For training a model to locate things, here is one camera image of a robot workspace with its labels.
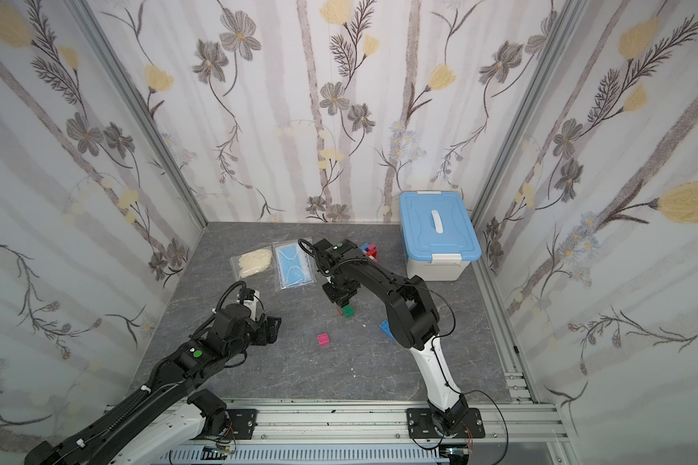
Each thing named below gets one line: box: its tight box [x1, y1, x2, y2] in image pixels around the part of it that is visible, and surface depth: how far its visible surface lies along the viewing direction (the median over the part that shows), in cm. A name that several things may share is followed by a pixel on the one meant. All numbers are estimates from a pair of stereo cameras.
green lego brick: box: [341, 304, 356, 319], surface depth 92 cm
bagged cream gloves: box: [229, 244, 275, 281], surface depth 108 cm
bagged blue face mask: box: [272, 238, 317, 292], surface depth 108 cm
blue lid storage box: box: [398, 190, 483, 282], surface depth 97 cm
